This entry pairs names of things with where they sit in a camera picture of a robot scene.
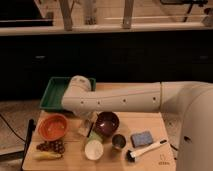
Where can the blue sponge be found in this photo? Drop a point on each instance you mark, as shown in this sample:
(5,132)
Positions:
(141,139)

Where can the white round cup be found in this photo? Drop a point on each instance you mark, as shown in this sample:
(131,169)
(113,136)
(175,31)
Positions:
(94,150)

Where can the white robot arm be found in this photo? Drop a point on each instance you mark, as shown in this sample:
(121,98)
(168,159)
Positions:
(192,100)

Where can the small metal cup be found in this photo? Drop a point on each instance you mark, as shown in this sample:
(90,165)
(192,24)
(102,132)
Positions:
(118,142)

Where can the green plastic tray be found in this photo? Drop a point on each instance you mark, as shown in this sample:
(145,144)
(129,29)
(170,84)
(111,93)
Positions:
(51,99)

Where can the light green toy vegetable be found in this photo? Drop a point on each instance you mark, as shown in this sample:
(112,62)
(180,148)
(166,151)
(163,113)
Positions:
(94,136)

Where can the red orange bowl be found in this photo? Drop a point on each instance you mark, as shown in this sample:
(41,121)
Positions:
(53,127)

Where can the yellow corn cob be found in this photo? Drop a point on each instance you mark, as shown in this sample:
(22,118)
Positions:
(46,156)

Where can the purple bowl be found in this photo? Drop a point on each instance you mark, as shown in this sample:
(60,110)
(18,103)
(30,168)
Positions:
(106,124)

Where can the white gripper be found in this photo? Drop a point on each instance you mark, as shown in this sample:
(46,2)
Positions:
(87,117)

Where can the wooden whiteboard eraser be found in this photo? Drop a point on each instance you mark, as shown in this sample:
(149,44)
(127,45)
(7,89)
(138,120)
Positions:
(90,129)

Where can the bunch of dark grapes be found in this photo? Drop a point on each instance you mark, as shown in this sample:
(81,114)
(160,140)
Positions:
(55,146)

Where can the black clamp left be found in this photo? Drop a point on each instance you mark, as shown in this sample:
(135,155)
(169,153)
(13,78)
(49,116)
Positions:
(30,129)

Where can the white dish brush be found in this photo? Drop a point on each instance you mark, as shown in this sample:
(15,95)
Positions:
(131,155)

